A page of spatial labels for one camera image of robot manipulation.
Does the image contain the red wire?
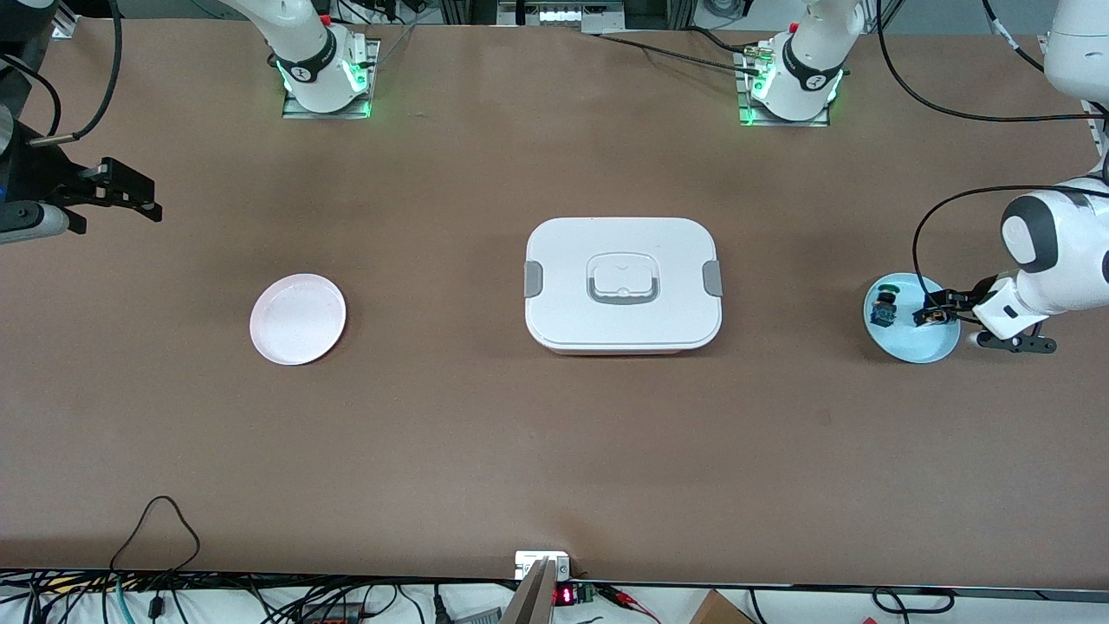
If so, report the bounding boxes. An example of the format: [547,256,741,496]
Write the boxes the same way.
[598,585,661,623]

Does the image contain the lit equipment rack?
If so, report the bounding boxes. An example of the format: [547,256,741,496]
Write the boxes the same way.
[498,0,626,29]

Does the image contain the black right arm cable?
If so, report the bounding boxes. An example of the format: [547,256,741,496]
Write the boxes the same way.
[0,0,123,146]

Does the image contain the grey wooden camera post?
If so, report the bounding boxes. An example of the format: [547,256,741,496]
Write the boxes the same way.
[501,557,557,624]

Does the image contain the brown cardboard box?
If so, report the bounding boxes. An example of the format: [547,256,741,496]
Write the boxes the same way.
[689,590,756,624]

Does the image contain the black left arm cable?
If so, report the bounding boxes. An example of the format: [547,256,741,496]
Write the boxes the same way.
[875,0,1109,304]

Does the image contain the black cable on table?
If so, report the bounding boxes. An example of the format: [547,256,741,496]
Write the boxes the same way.
[585,30,768,75]

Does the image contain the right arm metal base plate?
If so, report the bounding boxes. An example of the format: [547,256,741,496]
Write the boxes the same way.
[282,39,380,120]

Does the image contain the pink round plate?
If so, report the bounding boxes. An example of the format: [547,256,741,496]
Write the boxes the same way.
[250,274,347,366]

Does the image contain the white lunch box grey latches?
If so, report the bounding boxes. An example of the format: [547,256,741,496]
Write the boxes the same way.
[524,217,723,356]

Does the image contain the green black switch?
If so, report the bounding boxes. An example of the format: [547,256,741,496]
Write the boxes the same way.
[869,283,902,328]

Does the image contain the light blue round plate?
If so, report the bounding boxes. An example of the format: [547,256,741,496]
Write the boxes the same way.
[863,272,962,364]

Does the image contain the thin black cable loop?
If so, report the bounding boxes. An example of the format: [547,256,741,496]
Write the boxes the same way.
[108,496,202,573]

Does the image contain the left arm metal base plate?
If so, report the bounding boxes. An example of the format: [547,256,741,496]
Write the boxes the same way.
[736,48,831,128]

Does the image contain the black looped floor cable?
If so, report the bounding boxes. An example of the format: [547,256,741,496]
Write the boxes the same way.
[871,588,957,614]

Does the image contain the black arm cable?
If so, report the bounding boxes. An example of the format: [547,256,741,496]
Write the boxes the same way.
[875,0,1109,304]
[0,0,123,146]

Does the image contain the white power strip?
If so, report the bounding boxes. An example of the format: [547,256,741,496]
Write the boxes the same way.
[515,551,572,582]

